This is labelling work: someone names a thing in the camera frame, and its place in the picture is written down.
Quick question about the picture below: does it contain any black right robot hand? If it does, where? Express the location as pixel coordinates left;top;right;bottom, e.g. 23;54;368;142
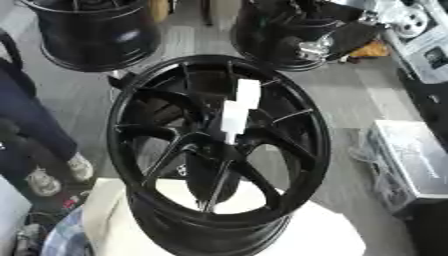
276;21;385;64

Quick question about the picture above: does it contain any black round wheel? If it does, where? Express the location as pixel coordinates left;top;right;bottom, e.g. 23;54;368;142
17;0;163;73
229;0;354;73

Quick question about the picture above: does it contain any large black spoked wheel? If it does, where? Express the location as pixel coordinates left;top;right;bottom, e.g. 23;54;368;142
105;54;333;256

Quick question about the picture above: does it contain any orange object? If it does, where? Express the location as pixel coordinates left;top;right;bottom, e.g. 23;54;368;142
348;40;391;58

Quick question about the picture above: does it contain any person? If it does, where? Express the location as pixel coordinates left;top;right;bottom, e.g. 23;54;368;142
0;29;97;198

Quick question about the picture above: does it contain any shiny blue plastic bag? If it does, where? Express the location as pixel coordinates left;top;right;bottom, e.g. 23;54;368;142
38;205;91;256

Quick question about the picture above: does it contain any white round pedestal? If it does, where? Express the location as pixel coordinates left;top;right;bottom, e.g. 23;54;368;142
80;177;368;256

